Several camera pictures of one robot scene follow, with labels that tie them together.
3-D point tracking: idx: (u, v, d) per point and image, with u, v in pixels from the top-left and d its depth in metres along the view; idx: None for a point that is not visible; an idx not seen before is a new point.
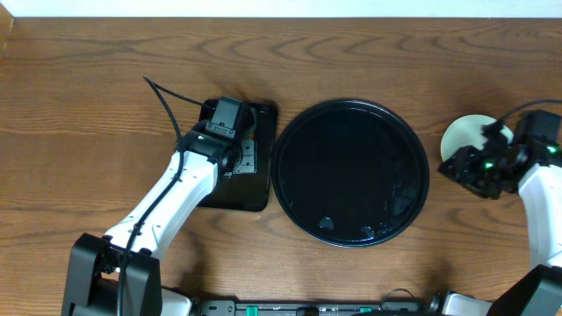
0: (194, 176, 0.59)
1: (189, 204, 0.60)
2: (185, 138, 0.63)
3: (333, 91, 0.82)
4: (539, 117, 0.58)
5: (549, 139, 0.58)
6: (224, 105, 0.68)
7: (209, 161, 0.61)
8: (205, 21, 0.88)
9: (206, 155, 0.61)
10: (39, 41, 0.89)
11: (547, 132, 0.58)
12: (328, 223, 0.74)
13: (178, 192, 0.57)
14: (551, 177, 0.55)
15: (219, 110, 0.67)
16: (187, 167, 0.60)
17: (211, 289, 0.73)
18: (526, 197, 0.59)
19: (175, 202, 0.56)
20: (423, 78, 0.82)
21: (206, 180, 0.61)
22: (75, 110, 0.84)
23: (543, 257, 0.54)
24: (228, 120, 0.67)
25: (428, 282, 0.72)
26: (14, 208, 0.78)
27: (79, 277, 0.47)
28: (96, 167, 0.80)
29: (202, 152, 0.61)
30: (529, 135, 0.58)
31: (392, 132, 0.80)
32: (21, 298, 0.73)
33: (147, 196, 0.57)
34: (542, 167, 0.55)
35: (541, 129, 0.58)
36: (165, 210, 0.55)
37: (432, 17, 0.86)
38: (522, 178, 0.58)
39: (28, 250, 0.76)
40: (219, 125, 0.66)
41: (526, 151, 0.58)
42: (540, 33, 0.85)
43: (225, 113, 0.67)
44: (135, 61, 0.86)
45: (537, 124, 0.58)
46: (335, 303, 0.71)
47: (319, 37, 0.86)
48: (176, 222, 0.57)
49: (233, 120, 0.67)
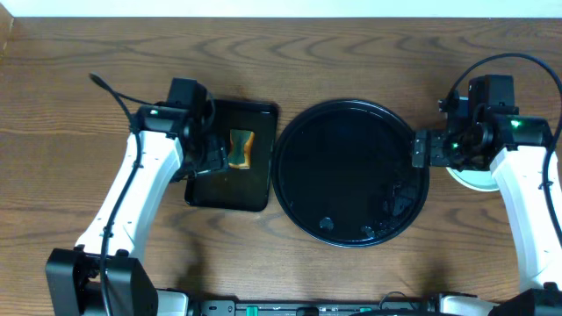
0: (155, 158, 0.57)
1: (159, 188, 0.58)
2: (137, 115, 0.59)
3: (334, 91, 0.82)
4: (496, 82, 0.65)
5: (507, 104, 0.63)
6: (178, 83, 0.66)
7: (168, 136, 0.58)
8: (205, 21, 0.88)
9: (163, 132, 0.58)
10: (39, 40, 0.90)
11: (504, 100, 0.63)
12: (328, 223, 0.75)
13: (140, 180, 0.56)
14: (522, 168, 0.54)
15: (174, 87, 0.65)
16: (146, 150, 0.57)
17: (211, 289, 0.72)
18: (502, 190, 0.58)
19: (140, 191, 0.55)
20: (423, 78, 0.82)
21: (169, 161, 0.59)
22: (75, 110, 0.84)
23: (531, 253, 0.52)
24: (184, 95, 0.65)
25: (428, 282, 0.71)
26: (14, 208, 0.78)
27: (64, 290, 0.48)
28: (96, 167, 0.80)
29: (159, 130, 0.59)
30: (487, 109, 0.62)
31: (392, 132, 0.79)
32: (19, 298, 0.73)
33: (111, 190, 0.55)
34: (510, 151, 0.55)
35: (496, 98, 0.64)
36: (132, 204, 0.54)
37: (432, 18, 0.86)
38: (494, 161, 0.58)
39: (27, 250, 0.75)
40: (175, 103, 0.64)
41: (491, 128, 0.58)
42: (540, 33, 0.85)
43: (181, 89, 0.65)
44: (135, 61, 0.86)
45: (495, 89, 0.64)
46: (335, 303, 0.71)
47: (320, 37, 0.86)
48: (147, 212, 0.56)
49: (190, 94, 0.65)
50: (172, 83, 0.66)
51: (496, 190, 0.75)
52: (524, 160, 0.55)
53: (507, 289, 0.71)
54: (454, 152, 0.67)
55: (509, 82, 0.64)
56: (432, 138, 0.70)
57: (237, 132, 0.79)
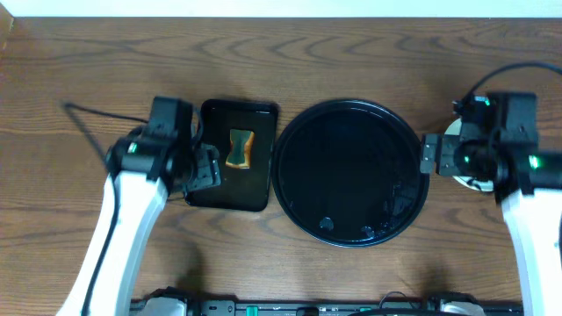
0: (133, 213, 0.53)
1: (142, 239, 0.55)
2: (115, 153, 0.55)
3: (333, 91, 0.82)
4: (515, 104, 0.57)
5: (526, 127, 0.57)
6: (159, 106, 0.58)
7: (147, 178, 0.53)
8: (205, 21, 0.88)
9: (143, 171, 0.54)
10: (39, 40, 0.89)
11: (524, 124, 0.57)
12: (328, 223, 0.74)
13: (119, 240, 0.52)
14: (534, 216, 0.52)
15: (155, 111, 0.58)
16: (123, 204, 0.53)
17: (211, 289, 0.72)
18: (510, 226, 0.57)
19: (120, 252, 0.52)
20: (423, 78, 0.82)
21: (150, 209, 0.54)
22: (75, 110, 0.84)
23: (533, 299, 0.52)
24: (167, 121, 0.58)
25: (428, 282, 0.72)
26: (14, 208, 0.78)
27: None
28: (96, 167, 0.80)
29: (138, 169, 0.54)
30: (503, 136, 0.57)
31: (392, 132, 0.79)
32: (20, 298, 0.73)
33: (89, 252, 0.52)
34: (526, 196, 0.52)
35: (515, 121, 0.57)
36: (112, 267, 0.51)
37: (432, 18, 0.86)
38: (504, 194, 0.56)
39: (28, 250, 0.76)
40: (157, 127, 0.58)
41: (507, 164, 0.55)
42: (540, 33, 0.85)
43: (162, 114, 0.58)
44: (135, 61, 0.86)
45: (514, 111, 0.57)
46: (335, 303, 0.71)
47: (319, 37, 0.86)
48: (131, 269, 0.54)
49: (172, 120, 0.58)
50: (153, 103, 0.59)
51: None
52: (540, 209, 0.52)
53: (506, 289, 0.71)
54: (464, 165, 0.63)
55: (529, 104, 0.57)
56: (443, 146, 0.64)
57: (237, 132, 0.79)
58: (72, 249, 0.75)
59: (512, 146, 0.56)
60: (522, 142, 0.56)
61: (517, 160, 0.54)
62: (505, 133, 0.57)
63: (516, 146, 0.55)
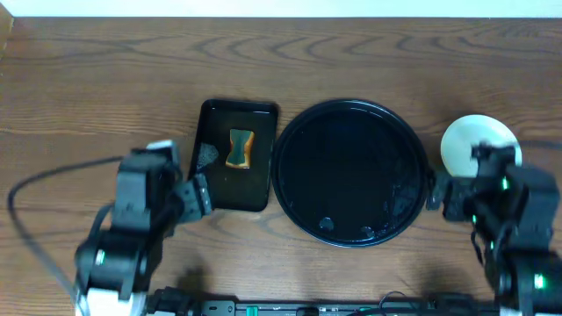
0: None
1: None
2: (84, 259, 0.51)
3: (333, 91, 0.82)
4: (537, 201, 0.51)
5: (540, 229, 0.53)
6: (125, 184, 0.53)
7: (121, 283, 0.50)
8: (205, 21, 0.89)
9: (117, 276, 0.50)
10: (39, 40, 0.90)
11: (539, 224, 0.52)
12: (328, 223, 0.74)
13: None
14: None
15: (121, 189, 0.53)
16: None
17: (211, 290, 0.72)
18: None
19: None
20: (423, 78, 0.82)
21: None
22: (75, 110, 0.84)
23: None
24: (137, 202, 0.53)
25: (428, 282, 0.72)
26: (14, 208, 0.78)
27: None
28: (96, 167, 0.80)
29: (111, 276, 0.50)
30: (514, 233, 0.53)
31: (392, 132, 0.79)
32: (19, 298, 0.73)
33: None
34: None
35: (530, 222, 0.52)
36: None
37: (431, 18, 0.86)
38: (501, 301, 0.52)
39: (28, 250, 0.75)
40: (126, 209, 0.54)
41: (510, 273, 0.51)
42: (539, 33, 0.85)
43: (130, 194, 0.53)
44: (135, 61, 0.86)
45: (533, 208, 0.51)
46: (335, 303, 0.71)
47: (319, 38, 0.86)
48: None
49: (142, 200, 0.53)
50: (118, 179, 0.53)
51: None
52: None
53: None
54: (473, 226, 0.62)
55: (552, 204, 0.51)
56: (452, 192, 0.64)
57: (237, 131, 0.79)
58: (71, 249, 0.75)
59: (519, 250, 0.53)
60: (533, 244, 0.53)
61: (523, 272, 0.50)
62: (516, 231, 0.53)
63: (523, 254, 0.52)
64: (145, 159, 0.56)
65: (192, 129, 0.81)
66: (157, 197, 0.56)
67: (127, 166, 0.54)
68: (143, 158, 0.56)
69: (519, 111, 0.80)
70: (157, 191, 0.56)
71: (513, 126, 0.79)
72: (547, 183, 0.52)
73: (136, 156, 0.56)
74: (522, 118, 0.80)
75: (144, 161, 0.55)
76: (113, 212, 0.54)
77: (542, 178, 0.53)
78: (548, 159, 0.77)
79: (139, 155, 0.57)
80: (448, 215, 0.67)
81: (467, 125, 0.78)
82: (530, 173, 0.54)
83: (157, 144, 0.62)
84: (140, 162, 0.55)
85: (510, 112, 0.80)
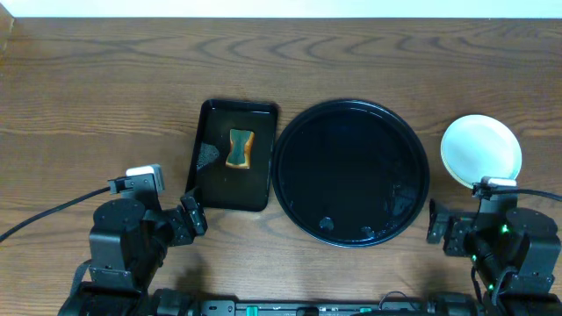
0: None
1: None
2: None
3: (333, 91, 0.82)
4: (536, 250, 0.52)
5: (540, 276, 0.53)
6: (101, 245, 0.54)
7: None
8: (205, 22, 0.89)
9: None
10: (39, 41, 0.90)
11: (539, 271, 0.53)
12: (328, 223, 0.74)
13: None
14: None
15: (97, 251, 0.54)
16: None
17: (211, 290, 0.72)
18: None
19: None
20: (423, 78, 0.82)
21: None
22: (75, 110, 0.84)
23: None
24: (116, 262, 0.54)
25: (428, 282, 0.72)
26: (14, 208, 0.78)
27: None
28: (96, 167, 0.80)
29: None
30: (512, 278, 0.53)
31: (392, 132, 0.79)
32: (18, 298, 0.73)
33: None
34: None
35: (530, 269, 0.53)
36: None
37: (431, 18, 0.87)
38: None
39: (27, 250, 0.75)
40: (105, 268, 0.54)
41: None
42: (538, 33, 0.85)
43: (107, 255, 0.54)
44: (135, 61, 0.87)
45: (531, 256, 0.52)
46: (335, 303, 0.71)
47: (319, 38, 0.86)
48: None
49: (121, 261, 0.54)
50: (92, 240, 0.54)
51: None
52: None
53: None
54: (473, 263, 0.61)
55: (553, 255, 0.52)
56: (453, 230, 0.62)
57: (237, 131, 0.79)
58: (71, 249, 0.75)
59: (517, 295, 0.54)
60: (532, 290, 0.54)
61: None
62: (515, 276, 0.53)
63: (523, 298, 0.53)
64: (121, 213, 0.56)
65: (192, 129, 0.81)
66: (140, 249, 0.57)
67: (103, 226, 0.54)
68: (117, 213, 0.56)
69: (519, 112, 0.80)
70: (138, 244, 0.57)
71: (512, 126, 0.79)
72: (550, 235, 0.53)
73: (109, 210, 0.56)
74: (522, 118, 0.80)
75: (118, 218, 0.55)
76: (93, 274, 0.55)
77: (543, 229, 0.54)
78: (548, 159, 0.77)
79: (111, 207, 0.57)
80: (447, 250, 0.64)
81: (478, 125, 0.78)
82: (533, 221, 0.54)
83: (136, 170, 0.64)
84: (114, 219, 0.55)
85: (509, 113, 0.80)
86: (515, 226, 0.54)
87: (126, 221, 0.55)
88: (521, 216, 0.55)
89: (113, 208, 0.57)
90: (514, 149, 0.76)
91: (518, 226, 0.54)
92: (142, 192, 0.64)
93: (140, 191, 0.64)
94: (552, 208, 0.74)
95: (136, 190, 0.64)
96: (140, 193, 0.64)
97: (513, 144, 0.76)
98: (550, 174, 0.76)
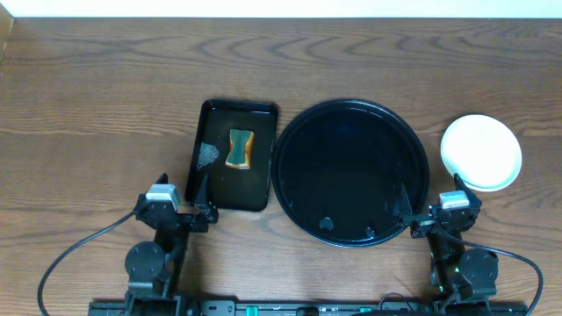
0: None
1: None
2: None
3: (333, 91, 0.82)
4: (478, 293, 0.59)
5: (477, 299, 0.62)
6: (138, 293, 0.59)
7: None
8: (205, 22, 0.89)
9: None
10: (39, 41, 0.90)
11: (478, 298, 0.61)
12: (328, 223, 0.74)
13: None
14: None
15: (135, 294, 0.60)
16: None
17: (210, 290, 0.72)
18: None
19: None
20: (423, 78, 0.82)
21: None
22: (77, 110, 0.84)
23: None
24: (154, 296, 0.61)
25: (428, 283, 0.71)
26: (12, 208, 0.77)
27: None
28: (96, 167, 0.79)
29: None
30: (457, 300, 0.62)
31: (392, 132, 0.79)
32: (18, 299, 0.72)
33: None
34: None
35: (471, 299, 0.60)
36: None
37: (431, 19, 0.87)
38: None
39: (27, 250, 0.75)
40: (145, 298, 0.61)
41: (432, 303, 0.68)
42: (536, 33, 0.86)
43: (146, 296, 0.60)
44: (134, 61, 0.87)
45: (473, 296, 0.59)
46: (335, 303, 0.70)
47: (319, 38, 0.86)
48: None
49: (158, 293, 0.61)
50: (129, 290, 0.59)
51: (497, 190, 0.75)
52: None
53: (507, 289, 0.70)
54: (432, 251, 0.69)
55: (489, 296, 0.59)
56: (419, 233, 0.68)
57: (237, 131, 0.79)
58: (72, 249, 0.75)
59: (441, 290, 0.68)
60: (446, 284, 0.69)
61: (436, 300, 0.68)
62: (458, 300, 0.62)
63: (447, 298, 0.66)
64: (146, 262, 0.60)
65: (192, 129, 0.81)
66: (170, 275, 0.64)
67: (133, 277, 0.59)
68: (142, 262, 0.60)
69: (518, 112, 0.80)
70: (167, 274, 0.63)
71: (512, 126, 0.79)
72: (492, 283, 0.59)
73: (133, 259, 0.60)
74: (521, 118, 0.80)
75: (145, 267, 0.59)
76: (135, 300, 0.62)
77: (487, 276, 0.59)
78: (547, 159, 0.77)
79: (136, 254, 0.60)
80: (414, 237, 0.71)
81: (486, 124, 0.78)
82: (482, 270, 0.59)
83: (155, 193, 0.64)
84: (141, 269, 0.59)
85: (508, 113, 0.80)
86: (464, 273, 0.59)
87: (153, 271, 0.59)
88: (472, 264, 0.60)
89: (137, 255, 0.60)
90: (510, 170, 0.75)
91: (466, 275, 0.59)
92: (167, 212, 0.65)
93: (164, 213, 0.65)
94: (552, 208, 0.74)
95: (161, 211, 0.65)
96: (164, 214, 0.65)
97: (514, 166, 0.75)
98: (549, 174, 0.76)
